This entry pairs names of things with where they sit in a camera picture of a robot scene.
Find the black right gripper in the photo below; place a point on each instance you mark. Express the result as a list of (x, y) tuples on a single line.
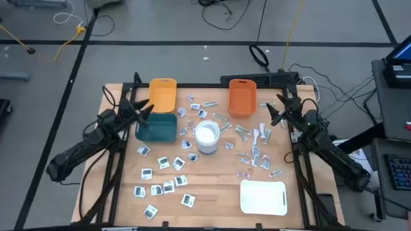
[(292, 110)]

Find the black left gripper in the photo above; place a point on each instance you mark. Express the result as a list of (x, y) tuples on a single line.
[(130, 112)]

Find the teal plastic bin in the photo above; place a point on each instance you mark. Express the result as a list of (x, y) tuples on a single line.
[(160, 130)]

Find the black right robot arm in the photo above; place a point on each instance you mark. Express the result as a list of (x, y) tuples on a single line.
[(337, 160)]

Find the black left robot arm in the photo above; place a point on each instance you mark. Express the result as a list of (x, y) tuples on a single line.
[(80, 149)]

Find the yellow plastic bin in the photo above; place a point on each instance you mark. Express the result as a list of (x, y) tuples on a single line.
[(162, 96)]

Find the plain white strip packet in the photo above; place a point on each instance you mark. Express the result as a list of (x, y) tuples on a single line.
[(255, 136), (262, 130)]

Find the orange plastic bin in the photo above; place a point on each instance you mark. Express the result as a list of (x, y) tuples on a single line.
[(242, 99)]

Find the small red white bandage packet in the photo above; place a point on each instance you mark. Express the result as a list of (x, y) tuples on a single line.
[(275, 173), (255, 150), (242, 154), (256, 161), (246, 161), (266, 162)]

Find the crumpled wrappers on right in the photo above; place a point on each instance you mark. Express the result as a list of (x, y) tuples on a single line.
[(243, 175)]

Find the black desk beam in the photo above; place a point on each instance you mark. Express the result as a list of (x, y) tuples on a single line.
[(363, 138)]

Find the white plastic bin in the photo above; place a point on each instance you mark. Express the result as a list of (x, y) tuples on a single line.
[(261, 197)]

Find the white box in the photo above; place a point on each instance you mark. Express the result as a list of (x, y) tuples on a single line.
[(361, 155)]

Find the dark grey low desk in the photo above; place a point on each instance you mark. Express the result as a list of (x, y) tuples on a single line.
[(380, 147)]

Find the black flat pad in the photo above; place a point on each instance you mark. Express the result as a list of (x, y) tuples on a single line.
[(327, 208)]

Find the grey green bag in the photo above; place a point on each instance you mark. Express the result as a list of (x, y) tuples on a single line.
[(102, 2)]

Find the black monitor blue screen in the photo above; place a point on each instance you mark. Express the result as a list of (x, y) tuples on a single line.
[(398, 75)]

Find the grey floor bar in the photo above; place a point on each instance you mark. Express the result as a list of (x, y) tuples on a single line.
[(14, 76)]

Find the black keyboard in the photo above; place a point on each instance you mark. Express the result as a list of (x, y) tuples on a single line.
[(399, 171)]

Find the black chair base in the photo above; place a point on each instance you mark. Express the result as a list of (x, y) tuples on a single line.
[(4, 110)]

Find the black caster wheel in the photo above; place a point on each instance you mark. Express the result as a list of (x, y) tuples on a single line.
[(375, 217)]

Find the grey metal base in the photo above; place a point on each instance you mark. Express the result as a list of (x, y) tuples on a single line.
[(38, 2)]

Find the grey metal bracket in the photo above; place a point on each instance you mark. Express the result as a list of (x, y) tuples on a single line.
[(295, 137)]

